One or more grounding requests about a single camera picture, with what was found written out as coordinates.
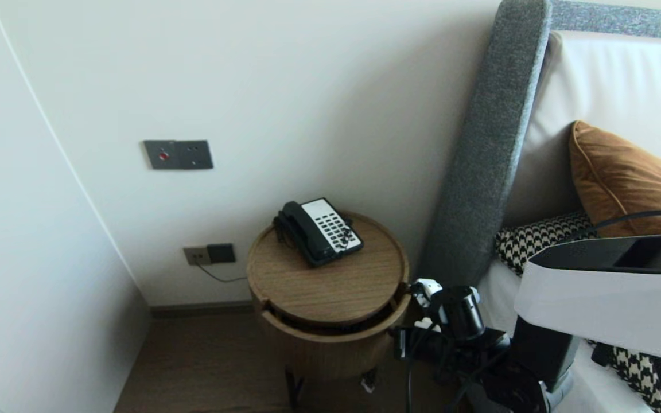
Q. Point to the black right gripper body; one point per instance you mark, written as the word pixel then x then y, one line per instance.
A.
pixel 459 315

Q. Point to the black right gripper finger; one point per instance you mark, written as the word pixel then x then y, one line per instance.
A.
pixel 400 343

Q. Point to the round wooden bedside table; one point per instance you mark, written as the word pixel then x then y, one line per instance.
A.
pixel 330 355

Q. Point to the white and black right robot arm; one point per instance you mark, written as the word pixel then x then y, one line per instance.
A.
pixel 594 304

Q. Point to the white bed sheet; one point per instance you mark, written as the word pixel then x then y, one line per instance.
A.
pixel 497 298

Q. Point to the round wooden side table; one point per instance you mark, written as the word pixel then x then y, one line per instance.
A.
pixel 319 287

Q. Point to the black white houndstooth cushion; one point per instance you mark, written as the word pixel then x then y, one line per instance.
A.
pixel 531 241

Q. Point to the black and white desk telephone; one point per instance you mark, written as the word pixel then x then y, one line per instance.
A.
pixel 336 229

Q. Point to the black telephone handset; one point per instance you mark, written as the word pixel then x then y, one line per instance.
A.
pixel 307 232

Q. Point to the brown wooden baseboard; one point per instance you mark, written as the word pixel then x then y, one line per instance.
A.
pixel 204 308

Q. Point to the grey upholstered headboard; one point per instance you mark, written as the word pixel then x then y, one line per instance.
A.
pixel 497 115

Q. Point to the orange velvet cushion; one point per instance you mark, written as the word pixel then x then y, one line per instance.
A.
pixel 623 172

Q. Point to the white padded headboard cushion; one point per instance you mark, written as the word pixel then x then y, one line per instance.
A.
pixel 623 86

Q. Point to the beige wall socket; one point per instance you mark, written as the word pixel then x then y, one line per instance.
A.
pixel 195 256

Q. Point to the dark grey wall switch panel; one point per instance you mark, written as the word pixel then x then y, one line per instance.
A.
pixel 178 155

